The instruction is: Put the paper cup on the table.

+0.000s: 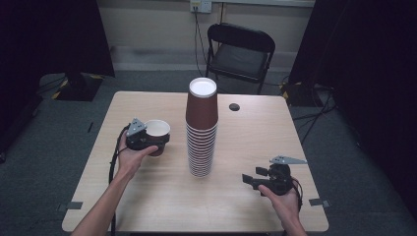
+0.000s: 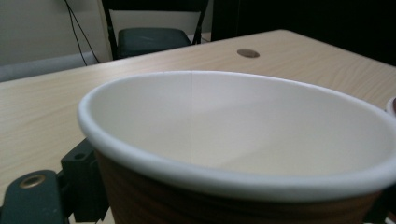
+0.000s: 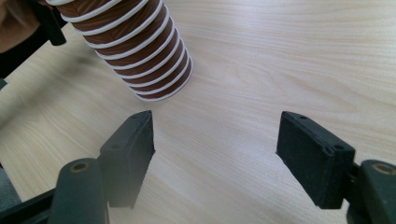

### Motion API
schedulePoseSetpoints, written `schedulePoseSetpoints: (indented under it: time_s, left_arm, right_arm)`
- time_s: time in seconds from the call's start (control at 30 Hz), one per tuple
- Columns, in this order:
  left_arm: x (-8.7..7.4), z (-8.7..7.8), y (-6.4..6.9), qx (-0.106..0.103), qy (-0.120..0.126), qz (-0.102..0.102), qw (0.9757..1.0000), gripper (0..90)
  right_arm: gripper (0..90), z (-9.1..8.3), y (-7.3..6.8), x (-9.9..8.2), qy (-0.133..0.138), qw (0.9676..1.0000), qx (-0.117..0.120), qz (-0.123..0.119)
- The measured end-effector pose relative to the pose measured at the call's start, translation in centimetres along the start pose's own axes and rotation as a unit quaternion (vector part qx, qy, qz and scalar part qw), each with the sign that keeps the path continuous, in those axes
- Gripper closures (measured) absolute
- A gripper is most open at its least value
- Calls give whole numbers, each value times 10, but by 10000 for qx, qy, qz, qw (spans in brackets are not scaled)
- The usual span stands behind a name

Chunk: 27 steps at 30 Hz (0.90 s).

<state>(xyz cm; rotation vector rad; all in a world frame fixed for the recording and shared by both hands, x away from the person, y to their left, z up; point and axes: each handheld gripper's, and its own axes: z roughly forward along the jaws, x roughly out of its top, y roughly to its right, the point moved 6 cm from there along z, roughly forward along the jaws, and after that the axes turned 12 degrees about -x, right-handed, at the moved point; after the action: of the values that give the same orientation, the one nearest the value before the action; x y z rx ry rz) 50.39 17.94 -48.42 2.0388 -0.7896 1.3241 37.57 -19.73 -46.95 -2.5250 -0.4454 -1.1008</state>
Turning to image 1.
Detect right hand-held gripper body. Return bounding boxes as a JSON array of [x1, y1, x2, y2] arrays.
[[266, 154, 309, 197]]

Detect grey tape strip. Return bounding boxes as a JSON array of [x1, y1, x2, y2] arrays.
[[309, 198, 331, 208], [56, 201, 84, 212]]

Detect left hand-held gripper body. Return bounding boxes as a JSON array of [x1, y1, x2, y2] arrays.
[[125, 117, 149, 152]]

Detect black stand base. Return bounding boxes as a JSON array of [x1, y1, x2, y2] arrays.
[[51, 72, 105, 102]]

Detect single brown paper cup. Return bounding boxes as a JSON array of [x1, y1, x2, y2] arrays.
[[144, 119, 172, 157]]

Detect white wall socket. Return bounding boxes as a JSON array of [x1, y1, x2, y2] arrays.
[[189, 0, 213, 15]]

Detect black socket power cable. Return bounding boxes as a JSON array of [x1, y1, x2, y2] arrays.
[[194, 9, 209, 77]]

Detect person's right hand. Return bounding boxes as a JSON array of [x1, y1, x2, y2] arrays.
[[257, 184, 302, 228]]

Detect stack of brown paper cups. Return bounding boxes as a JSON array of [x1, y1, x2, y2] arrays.
[[185, 77, 219, 179]]

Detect black folding chair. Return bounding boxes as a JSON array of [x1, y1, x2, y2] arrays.
[[205, 22, 276, 95]]

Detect right hand-held gripper black cable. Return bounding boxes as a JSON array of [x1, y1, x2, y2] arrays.
[[290, 177, 305, 211]]

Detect black floor cables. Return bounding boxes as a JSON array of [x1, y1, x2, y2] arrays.
[[281, 75, 338, 146]]

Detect dark curtain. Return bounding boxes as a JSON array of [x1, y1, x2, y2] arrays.
[[288, 0, 417, 217], [0, 0, 116, 155]]

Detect hand-held gripper black cable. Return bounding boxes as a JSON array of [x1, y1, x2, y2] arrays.
[[108, 123, 132, 236], [290, 177, 305, 211]]

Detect left hand-held gripper black cable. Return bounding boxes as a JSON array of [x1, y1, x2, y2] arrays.
[[108, 123, 132, 236]]

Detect person's left hand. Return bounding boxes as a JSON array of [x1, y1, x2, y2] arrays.
[[116, 130, 159, 181]]

